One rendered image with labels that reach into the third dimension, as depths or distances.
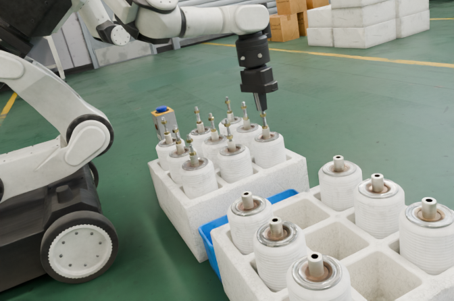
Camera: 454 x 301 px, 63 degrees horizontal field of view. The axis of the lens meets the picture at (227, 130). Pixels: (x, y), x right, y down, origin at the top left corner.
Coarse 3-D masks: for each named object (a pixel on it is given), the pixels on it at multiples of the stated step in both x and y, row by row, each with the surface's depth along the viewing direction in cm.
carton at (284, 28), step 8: (280, 16) 450; (288, 16) 449; (296, 16) 453; (272, 24) 466; (280, 24) 449; (288, 24) 452; (296, 24) 456; (272, 32) 472; (280, 32) 454; (288, 32) 455; (296, 32) 459; (272, 40) 478; (280, 40) 460
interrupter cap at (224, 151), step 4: (236, 144) 109; (240, 144) 109; (224, 148) 108; (236, 148) 107; (240, 148) 106; (244, 148) 105; (220, 152) 106; (224, 152) 106; (228, 152) 106; (232, 152) 106; (236, 152) 104; (240, 152) 104
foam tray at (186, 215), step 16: (288, 160) 110; (304, 160) 110; (160, 176) 116; (256, 176) 104; (272, 176) 106; (288, 176) 108; (304, 176) 111; (160, 192) 124; (176, 192) 104; (224, 192) 100; (240, 192) 102; (256, 192) 105; (272, 192) 107; (176, 208) 106; (192, 208) 96; (208, 208) 99; (224, 208) 101; (176, 224) 115; (192, 224) 98; (192, 240) 101
